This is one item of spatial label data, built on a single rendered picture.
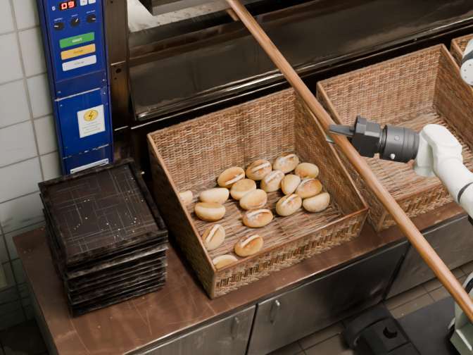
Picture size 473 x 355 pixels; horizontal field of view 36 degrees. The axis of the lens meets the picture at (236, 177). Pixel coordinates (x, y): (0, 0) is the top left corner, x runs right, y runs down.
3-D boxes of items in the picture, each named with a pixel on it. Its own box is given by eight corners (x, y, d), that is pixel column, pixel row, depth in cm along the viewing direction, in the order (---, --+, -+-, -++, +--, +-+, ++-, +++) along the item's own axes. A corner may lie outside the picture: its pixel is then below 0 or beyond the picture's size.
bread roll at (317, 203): (331, 189, 240) (337, 206, 240) (322, 192, 246) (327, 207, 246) (306, 199, 236) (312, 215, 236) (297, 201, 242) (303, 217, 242)
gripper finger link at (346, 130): (329, 124, 181) (353, 128, 181) (328, 133, 179) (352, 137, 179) (330, 120, 180) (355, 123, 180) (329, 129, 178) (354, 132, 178)
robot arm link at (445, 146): (410, 154, 184) (433, 182, 173) (419, 122, 180) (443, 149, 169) (433, 154, 186) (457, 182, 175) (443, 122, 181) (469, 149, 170)
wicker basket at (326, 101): (300, 136, 265) (313, 79, 244) (421, 95, 285) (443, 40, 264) (376, 235, 239) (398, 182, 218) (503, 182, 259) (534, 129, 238)
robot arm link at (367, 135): (356, 134, 173) (406, 141, 173) (357, 106, 179) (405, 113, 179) (345, 167, 183) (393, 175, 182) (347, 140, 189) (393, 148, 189)
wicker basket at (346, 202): (143, 188, 243) (142, 132, 222) (286, 138, 264) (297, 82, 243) (210, 303, 217) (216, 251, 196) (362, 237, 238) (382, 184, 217)
